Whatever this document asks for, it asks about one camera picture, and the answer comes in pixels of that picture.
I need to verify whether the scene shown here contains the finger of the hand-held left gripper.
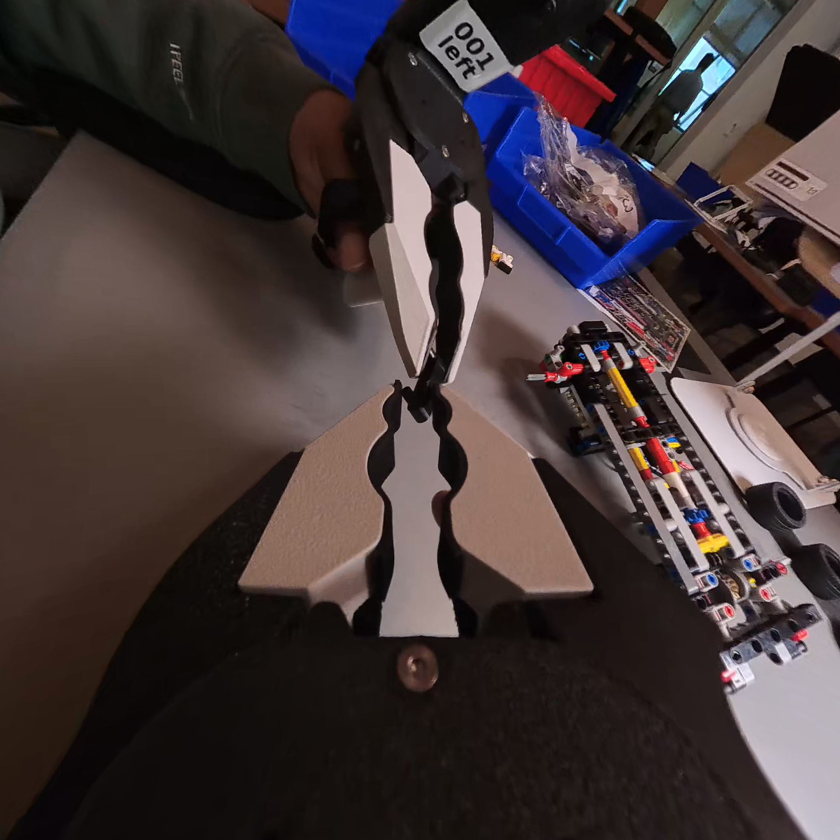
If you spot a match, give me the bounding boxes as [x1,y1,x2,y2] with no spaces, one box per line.
[367,138,442,380]
[433,197,494,387]

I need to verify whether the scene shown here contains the clear plastic parts bags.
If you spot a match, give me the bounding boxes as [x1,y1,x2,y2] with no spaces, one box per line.
[521,92,645,253]

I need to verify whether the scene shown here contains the cardboard box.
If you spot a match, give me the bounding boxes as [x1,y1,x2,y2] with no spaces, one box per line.
[718,121,798,188]

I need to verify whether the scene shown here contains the white labelled box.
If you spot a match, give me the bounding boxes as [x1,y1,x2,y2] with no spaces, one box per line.
[748,115,840,245]

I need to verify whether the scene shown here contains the wooden side table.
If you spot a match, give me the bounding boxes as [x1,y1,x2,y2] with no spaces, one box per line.
[696,220,840,342]

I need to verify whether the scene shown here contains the person's left hand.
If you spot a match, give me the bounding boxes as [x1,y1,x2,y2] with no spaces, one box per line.
[289,88,374,273]

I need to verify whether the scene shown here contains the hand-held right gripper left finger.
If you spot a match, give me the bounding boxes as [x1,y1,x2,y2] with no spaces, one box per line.
[238,381,404,634]

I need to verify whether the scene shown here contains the person's left forearm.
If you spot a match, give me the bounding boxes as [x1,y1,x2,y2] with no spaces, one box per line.
[0,0,358,221]

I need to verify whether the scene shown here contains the black lego tyre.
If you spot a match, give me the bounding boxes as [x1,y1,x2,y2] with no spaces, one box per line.
[794,543,840,601]
[748,482,808,532]

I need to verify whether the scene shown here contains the red storage bin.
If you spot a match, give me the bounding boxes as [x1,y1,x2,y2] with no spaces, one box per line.
[518,45,618,122]

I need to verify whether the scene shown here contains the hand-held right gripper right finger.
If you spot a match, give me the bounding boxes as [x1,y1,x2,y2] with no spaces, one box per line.
[430,385,595,636]

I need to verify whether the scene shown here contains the small black lego connector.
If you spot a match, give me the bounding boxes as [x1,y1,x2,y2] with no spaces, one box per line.
[402,354,447,424]

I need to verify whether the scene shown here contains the white moulded tray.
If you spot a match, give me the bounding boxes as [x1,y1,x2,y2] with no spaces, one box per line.
[669,377,840,509]

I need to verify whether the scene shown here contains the lego instruction booklet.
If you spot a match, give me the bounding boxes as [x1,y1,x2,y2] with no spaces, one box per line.
[581,274,691,371]

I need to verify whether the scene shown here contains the lego car chassis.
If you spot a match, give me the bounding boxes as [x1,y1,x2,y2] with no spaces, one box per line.
[527,320,824,695]

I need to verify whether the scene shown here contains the large blue storage bin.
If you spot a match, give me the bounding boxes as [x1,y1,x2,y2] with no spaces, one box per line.
[484,107,706,291]

